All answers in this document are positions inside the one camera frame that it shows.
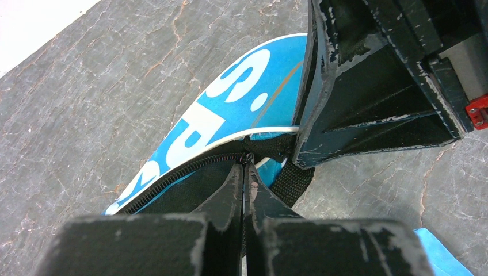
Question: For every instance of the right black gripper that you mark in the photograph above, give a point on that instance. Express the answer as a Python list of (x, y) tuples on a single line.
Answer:
[(385, 76)]

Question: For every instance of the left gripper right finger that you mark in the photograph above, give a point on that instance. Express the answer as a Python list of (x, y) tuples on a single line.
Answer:
[(281, 242)]

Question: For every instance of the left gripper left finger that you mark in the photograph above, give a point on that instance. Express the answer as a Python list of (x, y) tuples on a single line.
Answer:
[(206, 241)]

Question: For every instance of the blue sport racket bag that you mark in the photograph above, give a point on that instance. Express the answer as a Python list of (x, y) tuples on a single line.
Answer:
[(254, 97)]

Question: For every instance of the blue astronaut print cloth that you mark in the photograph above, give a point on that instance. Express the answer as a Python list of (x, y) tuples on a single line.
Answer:
[(442, 262)]

